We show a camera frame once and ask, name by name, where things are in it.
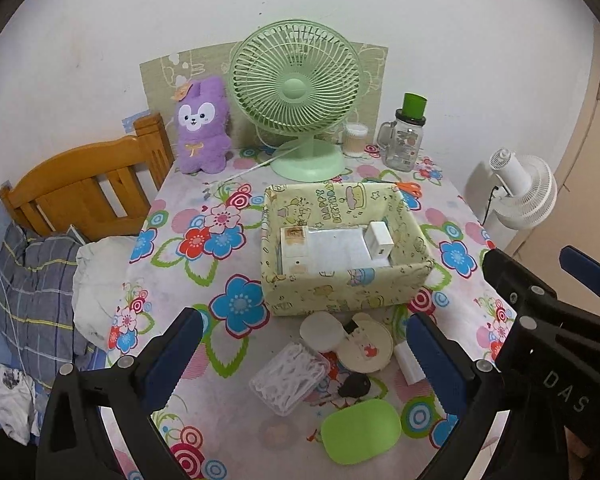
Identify black key fob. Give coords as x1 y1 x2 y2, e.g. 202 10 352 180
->
337 375 372 401

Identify cream round printed box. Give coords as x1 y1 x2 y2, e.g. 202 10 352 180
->
337 312 395 373

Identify white eraser block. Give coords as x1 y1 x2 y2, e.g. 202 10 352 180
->
394 341 426 386

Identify black fan cable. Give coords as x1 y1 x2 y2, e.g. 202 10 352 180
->
482 187 501 223

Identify white printed cloth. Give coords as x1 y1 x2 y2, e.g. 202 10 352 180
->
0 364 41 446

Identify white round case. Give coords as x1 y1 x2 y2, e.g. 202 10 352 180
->
300 311 345 353

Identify floral tablecloth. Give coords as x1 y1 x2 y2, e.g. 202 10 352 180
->
105 142 518 480

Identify white box with brown label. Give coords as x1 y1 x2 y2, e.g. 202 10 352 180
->
280 226 311 276

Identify cotton swab jar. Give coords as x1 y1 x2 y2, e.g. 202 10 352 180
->
342 122 369 157

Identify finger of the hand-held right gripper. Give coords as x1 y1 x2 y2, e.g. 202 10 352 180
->
481 248 561 321
559 246 600 311

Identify white charger plug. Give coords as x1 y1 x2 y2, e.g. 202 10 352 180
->
365 221 393 261

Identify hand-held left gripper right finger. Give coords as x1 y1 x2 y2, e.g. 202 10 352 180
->
406 312 511 480

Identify printed fabric storage box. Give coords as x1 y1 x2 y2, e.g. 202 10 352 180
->
260 181 436 317

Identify beige cabinet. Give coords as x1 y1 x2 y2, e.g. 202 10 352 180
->
505 20 600 271

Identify glass mug with green lid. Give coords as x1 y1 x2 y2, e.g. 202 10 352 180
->
376 92 427 171

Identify white clip fan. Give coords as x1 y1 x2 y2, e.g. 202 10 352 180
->
481 148 558 233

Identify purple plush rabbit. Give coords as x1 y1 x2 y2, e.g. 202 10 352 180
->
172 76 233 175

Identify orange scissors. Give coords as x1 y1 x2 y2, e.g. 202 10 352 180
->
365 178 423 198

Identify grey plaid pillow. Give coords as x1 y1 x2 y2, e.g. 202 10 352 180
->
0 222 96 391

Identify white paper booklet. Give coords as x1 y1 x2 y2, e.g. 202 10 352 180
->
307 230 376 273

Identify white fan cable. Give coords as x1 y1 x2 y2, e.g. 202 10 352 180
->
220 147 291 183

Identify clear box of floss picks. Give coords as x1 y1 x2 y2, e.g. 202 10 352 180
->
249 342 331 417

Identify printed beige wall panel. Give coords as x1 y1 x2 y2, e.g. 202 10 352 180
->
140 42 388 146

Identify wooden bed headboard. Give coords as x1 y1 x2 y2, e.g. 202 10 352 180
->
0 114 176 243

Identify green desk fan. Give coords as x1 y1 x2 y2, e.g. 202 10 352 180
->
228 20 363 182

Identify green soap case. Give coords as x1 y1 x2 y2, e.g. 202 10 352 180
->
321 397 402 466

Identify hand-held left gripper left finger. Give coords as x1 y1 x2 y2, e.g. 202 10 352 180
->
35 307 204 480

